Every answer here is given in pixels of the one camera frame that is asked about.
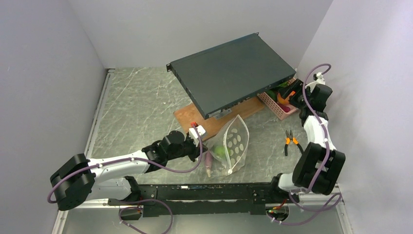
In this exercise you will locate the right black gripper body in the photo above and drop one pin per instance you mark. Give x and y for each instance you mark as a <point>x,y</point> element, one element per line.
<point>308,93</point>

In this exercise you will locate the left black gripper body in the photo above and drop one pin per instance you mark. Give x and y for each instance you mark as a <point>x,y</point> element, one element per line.
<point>190,148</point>

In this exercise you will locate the purple fake eggplant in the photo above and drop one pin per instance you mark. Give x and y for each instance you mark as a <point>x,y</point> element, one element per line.
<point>284,107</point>

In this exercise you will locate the bumpy green fake fruit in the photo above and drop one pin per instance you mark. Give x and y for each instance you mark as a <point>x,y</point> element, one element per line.
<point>220,151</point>

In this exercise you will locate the clear zip top bag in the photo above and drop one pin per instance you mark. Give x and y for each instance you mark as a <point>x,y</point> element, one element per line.
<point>235,136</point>

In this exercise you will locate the green fake lettuce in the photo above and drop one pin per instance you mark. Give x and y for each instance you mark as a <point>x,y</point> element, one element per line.
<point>285,84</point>

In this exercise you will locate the red orange fake peach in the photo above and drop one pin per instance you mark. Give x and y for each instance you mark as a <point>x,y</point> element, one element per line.
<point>283,101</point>

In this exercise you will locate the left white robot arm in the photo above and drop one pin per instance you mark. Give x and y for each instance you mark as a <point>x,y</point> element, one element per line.
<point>81,179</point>

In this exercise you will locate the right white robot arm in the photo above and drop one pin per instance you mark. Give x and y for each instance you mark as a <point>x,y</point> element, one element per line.
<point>320,164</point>

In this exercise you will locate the pale purple fake radish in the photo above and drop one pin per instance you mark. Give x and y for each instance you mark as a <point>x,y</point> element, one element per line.
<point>208,163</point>

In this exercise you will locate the pink perforated plastic tray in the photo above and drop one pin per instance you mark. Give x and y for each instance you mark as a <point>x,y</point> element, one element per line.
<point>273,106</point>

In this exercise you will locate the brown wooden board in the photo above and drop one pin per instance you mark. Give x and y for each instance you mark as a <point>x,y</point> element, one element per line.
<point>188,114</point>

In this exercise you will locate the dark rack server chassis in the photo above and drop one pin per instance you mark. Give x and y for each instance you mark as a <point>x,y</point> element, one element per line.
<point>225,75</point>

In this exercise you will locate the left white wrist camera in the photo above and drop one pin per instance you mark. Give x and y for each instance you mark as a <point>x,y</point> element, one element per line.
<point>196,131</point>

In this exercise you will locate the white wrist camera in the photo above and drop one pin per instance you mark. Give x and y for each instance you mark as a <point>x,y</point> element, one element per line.
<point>196,131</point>
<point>317,79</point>

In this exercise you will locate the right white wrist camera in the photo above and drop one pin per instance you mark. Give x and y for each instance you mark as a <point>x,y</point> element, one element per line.
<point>317,79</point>

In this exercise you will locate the orange handled pliers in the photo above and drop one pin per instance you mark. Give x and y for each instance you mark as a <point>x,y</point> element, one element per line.
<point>290,138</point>

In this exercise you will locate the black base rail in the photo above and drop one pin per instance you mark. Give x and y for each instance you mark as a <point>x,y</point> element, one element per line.
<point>199,199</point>

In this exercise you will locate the aluminium frame rail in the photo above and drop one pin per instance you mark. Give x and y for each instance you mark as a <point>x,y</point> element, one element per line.
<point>84,219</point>

